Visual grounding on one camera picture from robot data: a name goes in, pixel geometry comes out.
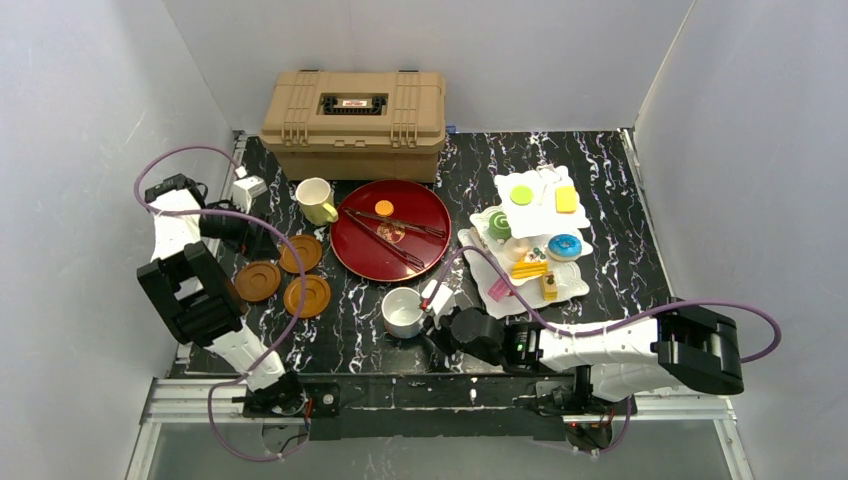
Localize white mug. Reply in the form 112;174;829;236
381;287;425;339

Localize pale yellow mug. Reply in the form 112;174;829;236
295;177;339;226

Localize pink rectangular cake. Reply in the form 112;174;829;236
486;275;514;302

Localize black tongs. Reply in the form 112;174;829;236
342;207;449;272

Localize white triangular cake slice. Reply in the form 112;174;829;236
469;227;489;254

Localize yellow triangular cake slice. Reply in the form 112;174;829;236
510;255;548;280

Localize white round cake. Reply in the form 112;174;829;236
503;237;530;262

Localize yellow rectangular cake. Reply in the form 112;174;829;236
539;271;558;302

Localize orange round cookie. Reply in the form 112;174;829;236
374;200;395;217

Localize white three-tier cake stand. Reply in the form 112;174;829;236
458;164;593;319

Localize blue frosted donut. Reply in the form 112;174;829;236
547;234;582;262

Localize green round macaron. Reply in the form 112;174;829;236
509;185;534;206

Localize orange square cake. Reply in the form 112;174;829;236
555;186;579;214

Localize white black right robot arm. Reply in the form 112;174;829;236
422;301;744;403

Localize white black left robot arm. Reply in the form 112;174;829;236
137;174;302;401

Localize dark brown coaster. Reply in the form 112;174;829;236
234;261;282;302

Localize brown wooden coaster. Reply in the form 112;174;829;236
278;234;323;274

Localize light wooden coaster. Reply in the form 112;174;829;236
283;274;332;318

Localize round red tray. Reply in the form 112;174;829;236
329;179;453;283

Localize tan plastic toolbox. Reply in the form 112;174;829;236
259;70;447;183

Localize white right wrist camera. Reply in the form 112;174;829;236
419;279;457;321

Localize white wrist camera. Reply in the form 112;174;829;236
230;166;268;214
419;279;457;321

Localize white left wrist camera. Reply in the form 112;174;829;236
230;166;268;214

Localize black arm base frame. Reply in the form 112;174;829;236
235;367;638;449

